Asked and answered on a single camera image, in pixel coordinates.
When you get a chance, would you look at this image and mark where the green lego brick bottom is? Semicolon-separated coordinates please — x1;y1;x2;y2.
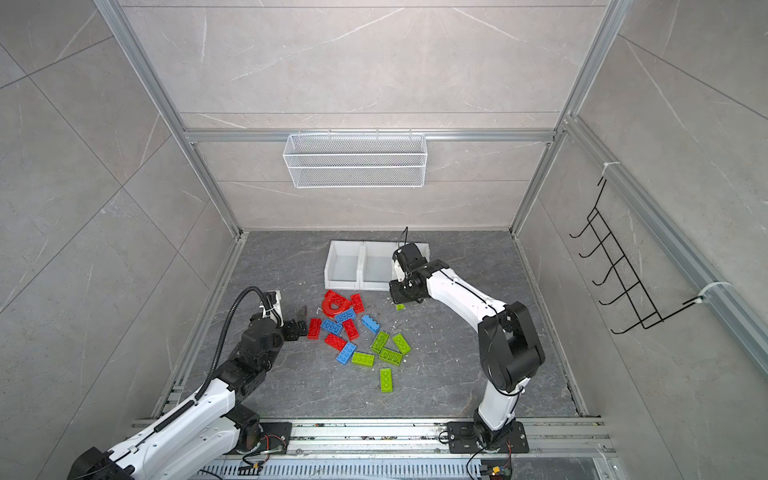
379;368;394;393

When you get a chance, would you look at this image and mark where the red lego brick top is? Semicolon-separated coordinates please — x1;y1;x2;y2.
350;294;365;314

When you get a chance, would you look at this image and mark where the black wire hook rack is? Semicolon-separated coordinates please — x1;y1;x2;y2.
568;177;706;335

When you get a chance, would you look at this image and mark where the white left bin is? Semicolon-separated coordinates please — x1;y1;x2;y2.
324;240;364;291

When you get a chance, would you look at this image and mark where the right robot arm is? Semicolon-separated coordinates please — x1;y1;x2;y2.
389;259;546;442

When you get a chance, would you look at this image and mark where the red lego brick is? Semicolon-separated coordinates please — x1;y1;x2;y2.
324;333;347;352
342;319;360;341
307;318;322;340
350;294;365;314

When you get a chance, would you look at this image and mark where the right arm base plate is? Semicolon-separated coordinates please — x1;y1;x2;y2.
446;420;530;454

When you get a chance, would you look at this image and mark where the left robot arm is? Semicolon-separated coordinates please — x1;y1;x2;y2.
68;286;306;479

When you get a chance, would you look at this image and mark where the blue lego brick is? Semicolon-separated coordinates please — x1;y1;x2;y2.
336;342;357;365
321;319;343;335
334;307;357;323
361;314;381;334

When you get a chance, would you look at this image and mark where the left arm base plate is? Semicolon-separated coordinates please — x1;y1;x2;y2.
235;421;293;455

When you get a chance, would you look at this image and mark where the white wire mesh basket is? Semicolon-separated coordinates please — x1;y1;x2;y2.
283;133;428;189

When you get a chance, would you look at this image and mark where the aluminium rail front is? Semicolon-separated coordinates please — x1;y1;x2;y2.
116;418;616;462

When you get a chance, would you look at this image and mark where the white middle bin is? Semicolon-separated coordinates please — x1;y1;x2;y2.
358;241;397;292

